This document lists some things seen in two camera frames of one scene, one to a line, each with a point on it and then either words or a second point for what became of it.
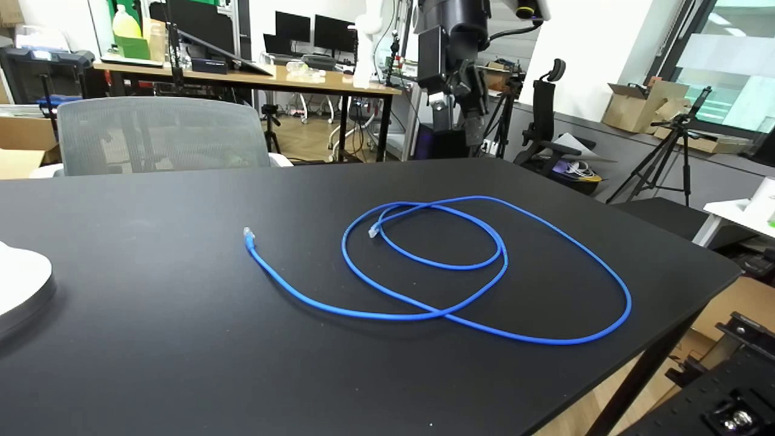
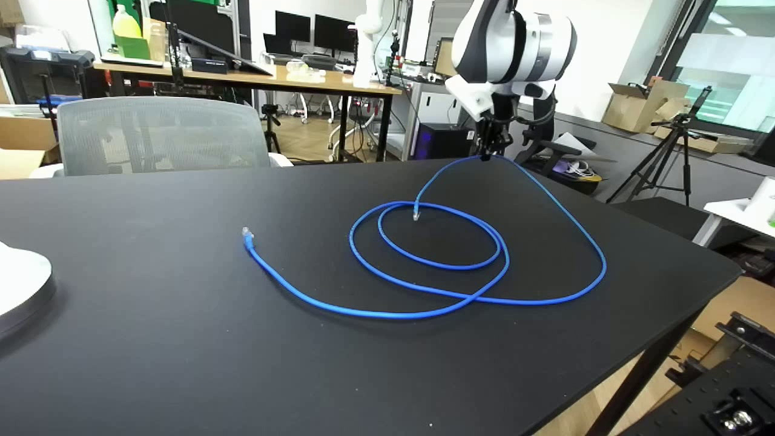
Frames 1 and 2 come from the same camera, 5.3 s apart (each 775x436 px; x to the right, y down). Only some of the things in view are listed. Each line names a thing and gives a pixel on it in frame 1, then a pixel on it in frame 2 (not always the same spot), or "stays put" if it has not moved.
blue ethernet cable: x=428 y=201 -> x=502 y=253
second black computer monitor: x=335 y=32 stays put
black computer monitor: x=294 y=26 stays put
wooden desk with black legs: x=270 y=83 stays put
